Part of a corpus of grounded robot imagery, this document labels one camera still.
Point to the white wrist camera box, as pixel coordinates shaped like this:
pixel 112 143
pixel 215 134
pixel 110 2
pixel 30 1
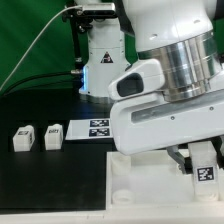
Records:
pixel 143 77

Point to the white square tabletop tray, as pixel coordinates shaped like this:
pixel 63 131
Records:
pixel 152 182

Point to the white sheet with tags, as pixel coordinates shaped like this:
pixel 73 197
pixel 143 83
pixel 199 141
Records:
pixel 89 129

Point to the green backdrop cloth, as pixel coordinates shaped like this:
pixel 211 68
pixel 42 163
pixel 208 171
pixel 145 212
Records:
pixel 32 45

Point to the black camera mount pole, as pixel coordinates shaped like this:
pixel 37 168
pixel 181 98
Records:
pixel 78 61

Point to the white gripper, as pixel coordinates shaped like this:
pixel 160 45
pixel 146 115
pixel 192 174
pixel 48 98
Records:
pixel 142 124

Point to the black camera on mount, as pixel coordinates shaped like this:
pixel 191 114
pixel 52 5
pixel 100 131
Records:
pixel 82 16

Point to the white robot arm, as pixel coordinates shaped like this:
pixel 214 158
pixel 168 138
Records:
pixel 172 97

